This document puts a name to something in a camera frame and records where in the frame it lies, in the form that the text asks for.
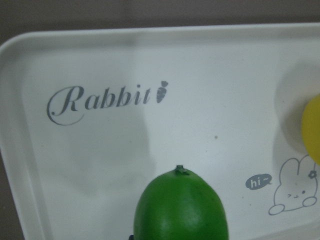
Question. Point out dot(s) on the green lime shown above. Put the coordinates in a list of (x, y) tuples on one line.
[(179, 205)]

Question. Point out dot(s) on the yellow lemon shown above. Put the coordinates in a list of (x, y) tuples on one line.
[(310, 128)]

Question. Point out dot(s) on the cream rabbit tray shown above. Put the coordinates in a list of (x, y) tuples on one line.
[(88, 118)]

